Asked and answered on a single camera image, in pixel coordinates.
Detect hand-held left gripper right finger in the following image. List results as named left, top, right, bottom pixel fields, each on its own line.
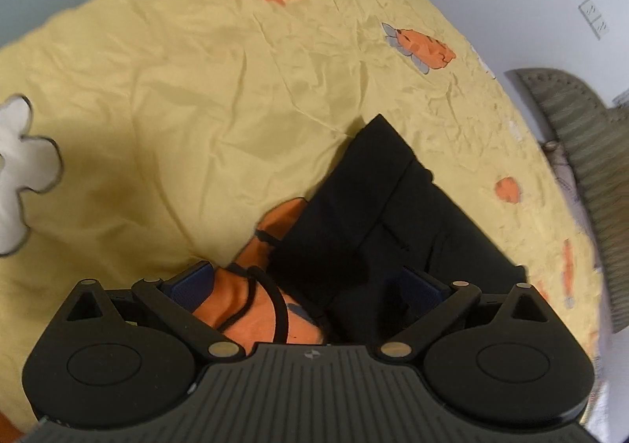
left=378, top=266, right=554, bottom=365

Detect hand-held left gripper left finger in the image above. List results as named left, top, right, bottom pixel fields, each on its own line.
left=64, top=261, right=246, bottom=365

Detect white wall switch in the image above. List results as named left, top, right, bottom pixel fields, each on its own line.
left=578, top=0, right=611, bottom=40

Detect black pants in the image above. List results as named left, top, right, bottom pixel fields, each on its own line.
left=268, top=114, right=529, bottom=350

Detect yellow printed blanket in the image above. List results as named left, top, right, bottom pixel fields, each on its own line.
left=0, top=0, right=603, bottom=430

